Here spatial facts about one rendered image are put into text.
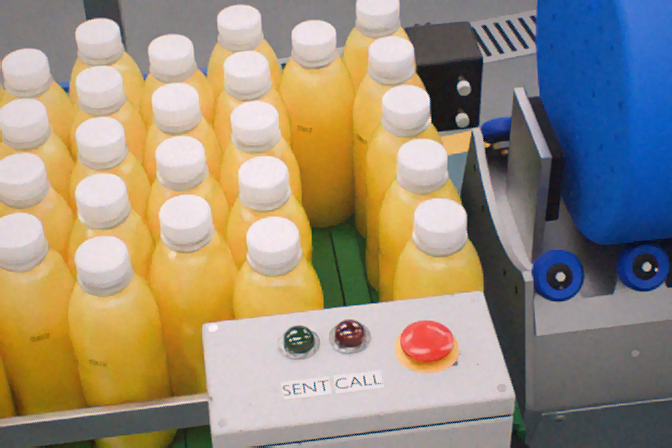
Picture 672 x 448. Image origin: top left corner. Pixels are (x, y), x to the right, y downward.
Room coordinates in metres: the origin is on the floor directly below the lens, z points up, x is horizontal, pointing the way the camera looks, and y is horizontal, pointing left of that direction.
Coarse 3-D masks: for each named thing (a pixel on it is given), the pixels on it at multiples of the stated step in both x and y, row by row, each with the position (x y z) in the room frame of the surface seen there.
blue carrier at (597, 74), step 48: (576, 0) 0.95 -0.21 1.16; (624, 0) 0.86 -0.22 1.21; (576, 48) 0.94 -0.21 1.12; (624, 48) 0.83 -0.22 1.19; (576, 96) 0.92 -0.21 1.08; (624, 96) 0.82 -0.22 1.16; (576, 144) 0.91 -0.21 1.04; (624, 144) 0.80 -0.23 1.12; (576, 192) 0.89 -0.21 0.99; (624, 192) 0.79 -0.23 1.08; (624, 240) 0.81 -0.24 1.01
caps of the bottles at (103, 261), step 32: (96, 32) 1.00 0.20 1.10; (32, 64) 0.96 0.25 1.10; (96, 96) 0.92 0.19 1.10; (32, 128) 0.88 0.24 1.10; (96, 128) 0.87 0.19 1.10; (32, 160) 0.83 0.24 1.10; (96, 160) 0.84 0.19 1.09; (0, 192) 0.81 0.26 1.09; (32, 192) 0.80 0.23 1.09; (96, 192) 0.79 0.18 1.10; (0, 224) 0.75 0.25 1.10; (32, 224) 0.75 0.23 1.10; (0, 256) 0.73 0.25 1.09; (32, 256) 0.73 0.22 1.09; (96, 256) 0.72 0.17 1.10; (128, 256) 0.72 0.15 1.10; (96, 288) 0.70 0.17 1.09
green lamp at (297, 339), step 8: (288, 328) 0.63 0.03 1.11; (296, 328) 0.63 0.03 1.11; (304, 328) 0.63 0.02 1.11; (288, 336) 0.62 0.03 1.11; (296, 336) 0.62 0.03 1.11; (304, 336) 0.62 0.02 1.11; (312, 336) 0.62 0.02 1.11; (288, 344) 0.62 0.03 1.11; (296, 344) 0.62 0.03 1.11; (304, 344) 0.62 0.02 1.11; (312, 344) 0.62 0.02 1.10; (296, 352) 0.61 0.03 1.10; (304, 352) 0.62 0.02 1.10
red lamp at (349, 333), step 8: (344, 320) 0.64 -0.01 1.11; (352, 320) 0.64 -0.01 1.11; (336, 328) 0.63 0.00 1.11; (344, 328) 0.63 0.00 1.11; (352, 328) 0.63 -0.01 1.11; (360, 328) 0.63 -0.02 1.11; (336, 336) 0.62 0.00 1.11; (344, 336) 0.62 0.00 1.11; (352, 336) 0.62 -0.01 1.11; (360, 336) 0.62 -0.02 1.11; (344, 344) 0.62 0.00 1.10; (352, 344) 0.62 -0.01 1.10
